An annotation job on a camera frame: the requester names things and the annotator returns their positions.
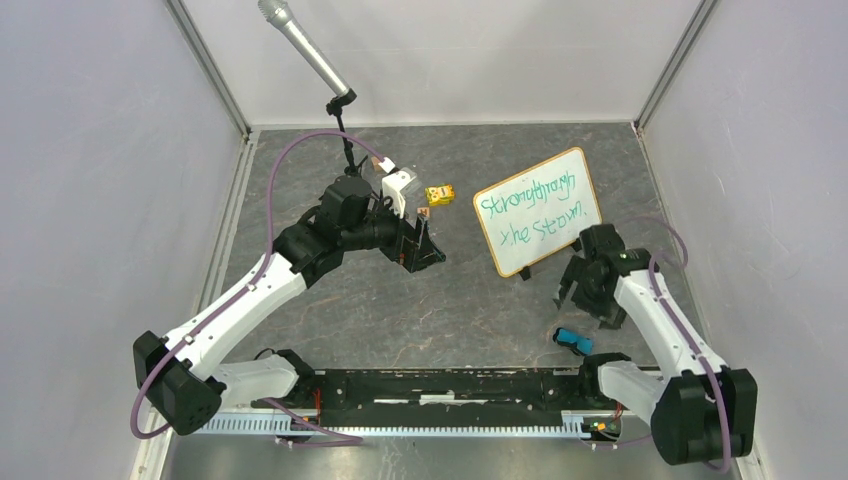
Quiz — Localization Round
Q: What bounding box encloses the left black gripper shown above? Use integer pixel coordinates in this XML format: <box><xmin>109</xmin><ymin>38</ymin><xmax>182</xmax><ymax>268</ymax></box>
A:
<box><xmin>341</xmin><ymin>191</ymin><xmax>445</xmax><ymax>273</ymax></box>

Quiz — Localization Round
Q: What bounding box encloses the blue whiteboard eraser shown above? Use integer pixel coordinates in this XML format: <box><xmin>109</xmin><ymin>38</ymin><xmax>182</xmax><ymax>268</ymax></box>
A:
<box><xmin>552</xmin><ymin>327</ymin><xmax>593</xmax><ymax>356</ymax></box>

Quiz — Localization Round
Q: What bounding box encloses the yellow framed whiteboard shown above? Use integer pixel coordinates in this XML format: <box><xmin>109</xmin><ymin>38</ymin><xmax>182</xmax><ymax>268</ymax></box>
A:
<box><xmin>473</xmin><ymin>147</ymin><xmax>602</xmax><ymax>278</ymax></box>

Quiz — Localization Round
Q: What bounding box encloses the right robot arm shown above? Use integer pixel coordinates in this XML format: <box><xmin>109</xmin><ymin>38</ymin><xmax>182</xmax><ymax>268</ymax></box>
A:
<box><xmin>554</xmin><ymin>223</ymin><xmax>759</xmax><ymax>473</ymax></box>

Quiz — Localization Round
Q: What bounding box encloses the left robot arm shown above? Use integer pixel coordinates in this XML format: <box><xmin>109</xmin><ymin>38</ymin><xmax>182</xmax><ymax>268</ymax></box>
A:
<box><xmin>132</xmin><ymin>169</ymin><xmax>445</xmax><ymax>435</ymax></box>

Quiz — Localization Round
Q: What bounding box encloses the yellow owl puzzle block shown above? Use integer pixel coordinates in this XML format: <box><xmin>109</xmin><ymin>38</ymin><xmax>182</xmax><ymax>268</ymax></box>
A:
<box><xmin>425</xmin><ymin>184</ymin><xmax>455</xmax><ymax>207</ymax></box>

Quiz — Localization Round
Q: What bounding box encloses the plain wooden cube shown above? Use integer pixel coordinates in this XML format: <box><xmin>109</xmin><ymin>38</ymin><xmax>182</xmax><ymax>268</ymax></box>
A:
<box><xmin>371</xmin><ymin>157</ymin><xmax>386</xmax><ymax>174</ymax></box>

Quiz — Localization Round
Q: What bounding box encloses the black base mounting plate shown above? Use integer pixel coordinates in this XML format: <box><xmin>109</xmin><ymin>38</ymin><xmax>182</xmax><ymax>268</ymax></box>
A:
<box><xmin>283</xmin><ymin>368</ymin><xmax>617</xmax><ymax>429</ymax></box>

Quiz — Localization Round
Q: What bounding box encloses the black tripod mic stand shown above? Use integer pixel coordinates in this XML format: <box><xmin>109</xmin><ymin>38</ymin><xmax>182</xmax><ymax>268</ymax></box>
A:
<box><xmin>325</xmin><ymin>88</ymin><xmax>368</xmax><ymax>177</ymax></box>

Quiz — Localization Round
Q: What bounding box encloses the silver microphone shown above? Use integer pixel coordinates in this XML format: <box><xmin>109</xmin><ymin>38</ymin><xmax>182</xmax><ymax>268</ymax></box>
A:
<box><xmin>257</xmin><ymin>0</ymin><xmax>357</xmax><ymax>104</ymax></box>

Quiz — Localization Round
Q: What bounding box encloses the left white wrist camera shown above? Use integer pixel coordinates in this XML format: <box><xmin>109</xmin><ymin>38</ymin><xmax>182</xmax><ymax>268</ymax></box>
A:
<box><xmin>381</xmin><ymin>156</ymin><xmax>420</xmax><ymax>219</ymax></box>

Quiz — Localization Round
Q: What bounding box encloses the aluminium slotted rail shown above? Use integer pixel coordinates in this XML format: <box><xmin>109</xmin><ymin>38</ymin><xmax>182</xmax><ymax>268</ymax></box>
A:
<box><xmin>200</xmin><ymin>397</ymin><xmax>639</xmax><ymax>442</ymax></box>

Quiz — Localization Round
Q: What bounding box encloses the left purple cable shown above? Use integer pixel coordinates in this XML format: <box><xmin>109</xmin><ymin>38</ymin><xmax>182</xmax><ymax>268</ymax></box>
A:
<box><xmin>129</xmin><ymin>130</ymin><xmax>389</xmax><ymax>441</ymax></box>

